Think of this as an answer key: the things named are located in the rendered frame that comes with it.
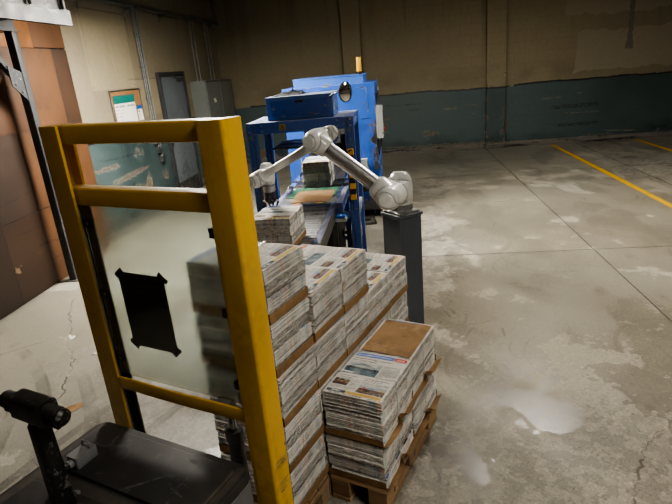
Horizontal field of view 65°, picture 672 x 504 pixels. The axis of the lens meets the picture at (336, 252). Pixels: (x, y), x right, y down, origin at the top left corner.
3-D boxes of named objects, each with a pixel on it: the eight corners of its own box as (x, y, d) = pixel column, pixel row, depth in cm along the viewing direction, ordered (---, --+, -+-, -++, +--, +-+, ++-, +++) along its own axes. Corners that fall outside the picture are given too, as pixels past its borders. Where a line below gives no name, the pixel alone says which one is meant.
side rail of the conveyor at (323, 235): (319, 268, 359) (317, 252, 355) (311, 269, 359) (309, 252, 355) (338, 215, 484) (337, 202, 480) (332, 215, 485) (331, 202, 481)
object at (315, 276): (339, 270, 247) (339, 268, 247) (310, 294, 223) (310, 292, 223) (272, 263, 264) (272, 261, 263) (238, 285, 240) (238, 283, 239)
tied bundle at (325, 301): (345, 315, 254) (341, 270, 247) (316, 344, 230) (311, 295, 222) (278, 305, 271) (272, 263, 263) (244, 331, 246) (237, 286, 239)
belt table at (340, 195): (343, 212, 483) (342, 202, 480) (273, 216, 491) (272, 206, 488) (349, 195, 549) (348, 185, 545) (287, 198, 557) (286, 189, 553)
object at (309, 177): (331, 185, 551) (329, 160, 542) (303, 187, 554) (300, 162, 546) (335, 178, 586) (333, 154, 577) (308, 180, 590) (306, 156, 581)
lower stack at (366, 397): (437, 418, 306) (435, 324, 286) (388, 516, 242) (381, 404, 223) (389, 406, 319) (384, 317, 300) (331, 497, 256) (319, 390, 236)
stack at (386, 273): (412, 372, 353) (407, 255, 325) (331, 497, 256) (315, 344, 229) (359, 362, 370) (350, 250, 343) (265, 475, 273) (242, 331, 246)
